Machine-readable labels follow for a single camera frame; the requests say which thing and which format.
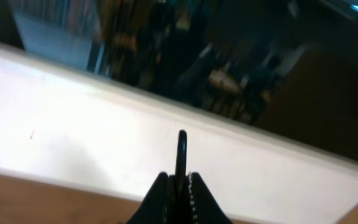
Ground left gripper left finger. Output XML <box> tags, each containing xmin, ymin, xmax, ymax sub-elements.
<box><xmin>126</xmin><ymin>172</ymin><xmax>176</xmax><ymax>224</ymax></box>

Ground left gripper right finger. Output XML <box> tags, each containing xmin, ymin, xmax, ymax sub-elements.
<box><xmin>186</xmin><ymin>172</ymin><xmax>232</xmax><ymax>224</ymax></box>

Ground black usb cable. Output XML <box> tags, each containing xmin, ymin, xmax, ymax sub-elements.
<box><xmin>173</xmin><ymin>129</ymin><xmax>188</xmax><ymax>224</ymax></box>

